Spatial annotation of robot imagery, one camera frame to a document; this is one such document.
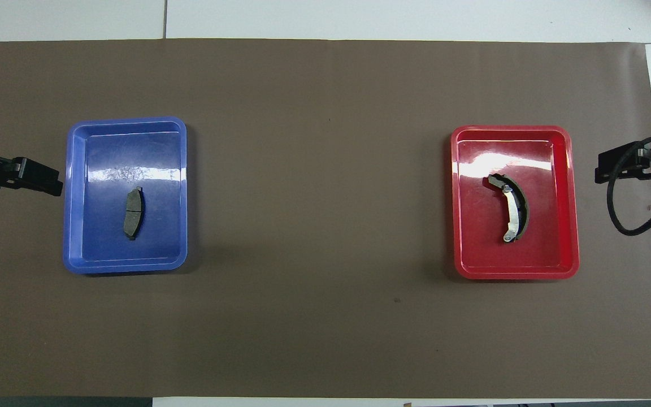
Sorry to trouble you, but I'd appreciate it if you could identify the dark brake pad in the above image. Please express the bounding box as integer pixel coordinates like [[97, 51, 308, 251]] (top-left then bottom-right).
[[121, 187, 145, 241]]

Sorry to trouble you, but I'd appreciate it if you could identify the blue plastic tray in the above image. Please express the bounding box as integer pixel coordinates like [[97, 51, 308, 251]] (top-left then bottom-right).
[[63, 116, 189, 276]]

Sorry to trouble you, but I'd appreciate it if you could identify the red plastic tray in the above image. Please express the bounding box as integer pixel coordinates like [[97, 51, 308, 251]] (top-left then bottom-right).
[[450, 125, 580, 280]]

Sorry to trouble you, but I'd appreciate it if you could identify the brown table mat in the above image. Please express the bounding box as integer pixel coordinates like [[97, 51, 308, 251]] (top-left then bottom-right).
[[0, 38, 651, 399]]

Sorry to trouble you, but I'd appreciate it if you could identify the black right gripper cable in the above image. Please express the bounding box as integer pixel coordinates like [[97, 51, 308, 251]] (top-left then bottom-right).
[[607, 133, 651, 237]]

